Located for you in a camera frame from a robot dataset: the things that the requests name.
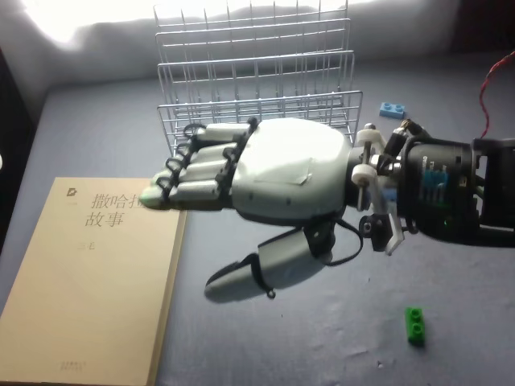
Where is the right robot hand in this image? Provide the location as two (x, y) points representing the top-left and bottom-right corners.
(142, 117), (355, 302)

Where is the beige book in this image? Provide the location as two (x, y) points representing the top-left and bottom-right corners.
(0, 176), (190, 386)

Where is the blue toy brick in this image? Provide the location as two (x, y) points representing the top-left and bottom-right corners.
(378, 101), (406, 120)

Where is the green toy brick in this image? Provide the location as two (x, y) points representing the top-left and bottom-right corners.
(404, 306), (427, 347)

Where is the white backdrop sheet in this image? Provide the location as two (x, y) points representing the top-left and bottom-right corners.
(23, 0), (455, 93)

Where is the wire file rack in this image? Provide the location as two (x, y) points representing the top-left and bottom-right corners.
(152, 0), (365, 162)

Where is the red twisted wire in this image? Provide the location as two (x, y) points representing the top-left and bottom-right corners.
(478, 50), (515, 140)

